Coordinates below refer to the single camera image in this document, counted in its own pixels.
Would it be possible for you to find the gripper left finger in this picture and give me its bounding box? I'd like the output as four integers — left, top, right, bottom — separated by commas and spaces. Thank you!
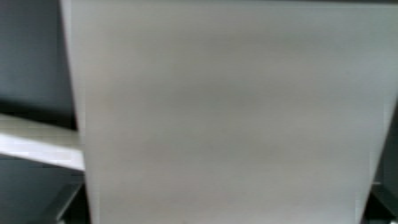
41, 183, 84, 224

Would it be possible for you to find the white U-shaped fence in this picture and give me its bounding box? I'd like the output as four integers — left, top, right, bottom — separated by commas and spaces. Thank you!
0, 114, 86, 171

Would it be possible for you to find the white cabinet top block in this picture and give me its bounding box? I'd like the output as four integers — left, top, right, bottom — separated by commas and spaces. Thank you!
61, 0, 398, 224

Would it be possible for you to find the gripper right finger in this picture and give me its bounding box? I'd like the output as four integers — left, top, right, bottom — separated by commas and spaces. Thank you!
366, 183, 398, 224

